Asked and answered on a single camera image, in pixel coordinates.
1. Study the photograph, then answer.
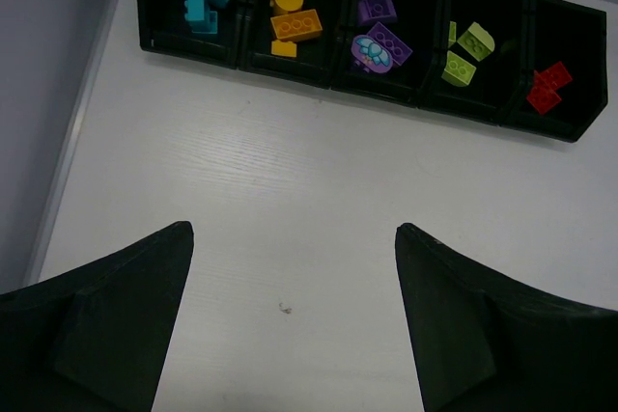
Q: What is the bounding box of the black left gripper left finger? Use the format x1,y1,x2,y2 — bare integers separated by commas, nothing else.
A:
1,221,194,411

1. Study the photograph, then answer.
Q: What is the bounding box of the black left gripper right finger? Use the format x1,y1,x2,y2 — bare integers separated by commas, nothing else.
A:
395,224,617,411

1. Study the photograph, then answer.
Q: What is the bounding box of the red long lego brick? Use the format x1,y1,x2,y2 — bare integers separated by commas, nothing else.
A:
526,70,562,116

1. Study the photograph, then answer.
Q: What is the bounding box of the lime green lego brick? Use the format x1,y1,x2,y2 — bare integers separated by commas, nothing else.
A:
457,22,495,62

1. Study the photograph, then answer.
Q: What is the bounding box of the purple oval lego piece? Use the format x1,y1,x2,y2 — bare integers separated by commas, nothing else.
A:
368,22,413,68

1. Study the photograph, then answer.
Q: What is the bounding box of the yellow green lego brick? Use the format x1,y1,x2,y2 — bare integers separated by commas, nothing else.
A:
447,21,458,48

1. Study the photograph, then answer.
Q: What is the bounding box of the purple heart lego plate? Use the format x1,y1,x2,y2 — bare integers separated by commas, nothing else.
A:
351,35,393,74

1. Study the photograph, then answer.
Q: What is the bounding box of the teal pink lego brick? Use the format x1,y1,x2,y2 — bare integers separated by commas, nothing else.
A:
190,11,218,36

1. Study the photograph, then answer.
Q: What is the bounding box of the small orange lego brick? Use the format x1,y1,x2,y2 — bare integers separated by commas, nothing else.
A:
270,40,297,58

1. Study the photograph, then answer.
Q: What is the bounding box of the purple square lego brick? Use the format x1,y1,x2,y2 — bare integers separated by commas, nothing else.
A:
357,0,398,27

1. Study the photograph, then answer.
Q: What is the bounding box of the small teal lego brick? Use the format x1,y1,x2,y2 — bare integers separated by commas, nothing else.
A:
184,0,207,25

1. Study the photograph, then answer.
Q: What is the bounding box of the red small lego brick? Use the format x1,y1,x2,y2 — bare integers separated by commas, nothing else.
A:
541,61,573,91

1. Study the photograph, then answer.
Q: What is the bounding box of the orange long lego brick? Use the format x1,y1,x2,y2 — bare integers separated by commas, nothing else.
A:
270,9,323,42

